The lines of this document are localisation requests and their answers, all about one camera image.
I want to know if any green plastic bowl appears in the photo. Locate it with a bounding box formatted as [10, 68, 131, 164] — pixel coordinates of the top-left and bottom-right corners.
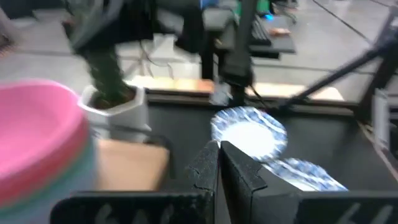
[0, 136, 96, 218]

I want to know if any large crumpled blue-print paper bowl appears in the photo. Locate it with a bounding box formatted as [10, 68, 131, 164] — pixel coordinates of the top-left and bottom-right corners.
[262, 157, 348, 192]

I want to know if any wooden shelf with black frame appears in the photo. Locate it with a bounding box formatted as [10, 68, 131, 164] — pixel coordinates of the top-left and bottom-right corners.
[90, 124, 177, 192]

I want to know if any black metal frame strut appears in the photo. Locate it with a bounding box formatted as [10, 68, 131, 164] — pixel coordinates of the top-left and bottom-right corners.
[278, 6, 398, 122]

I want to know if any white plant pot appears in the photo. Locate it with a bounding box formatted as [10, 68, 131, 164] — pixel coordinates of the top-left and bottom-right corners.
[77, 84, 152, 143]

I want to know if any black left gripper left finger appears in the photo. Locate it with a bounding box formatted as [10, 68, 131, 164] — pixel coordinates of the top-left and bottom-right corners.
[49, 139, 220, 224]

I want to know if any blue-print white paper bowl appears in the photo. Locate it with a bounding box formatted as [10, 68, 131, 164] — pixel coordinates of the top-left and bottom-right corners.
[210, 105, 289, 162]

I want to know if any coral pink plastic bowl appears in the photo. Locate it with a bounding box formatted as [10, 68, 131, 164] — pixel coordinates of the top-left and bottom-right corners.
[0, 78, 91, 208]

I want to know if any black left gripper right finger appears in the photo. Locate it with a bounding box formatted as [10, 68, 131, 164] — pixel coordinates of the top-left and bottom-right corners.
[220, 140, 398, 224]

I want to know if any black keyboard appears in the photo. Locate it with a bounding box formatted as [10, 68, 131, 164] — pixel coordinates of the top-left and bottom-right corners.
[251, 15, 272, 47]

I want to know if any tall green cactus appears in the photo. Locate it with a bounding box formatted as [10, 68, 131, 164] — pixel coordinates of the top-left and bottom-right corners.
[81, 46, 132, 106]

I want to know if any black background desk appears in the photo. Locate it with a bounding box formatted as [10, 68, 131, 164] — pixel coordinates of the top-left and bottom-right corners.
[248, 14, 296, 60]

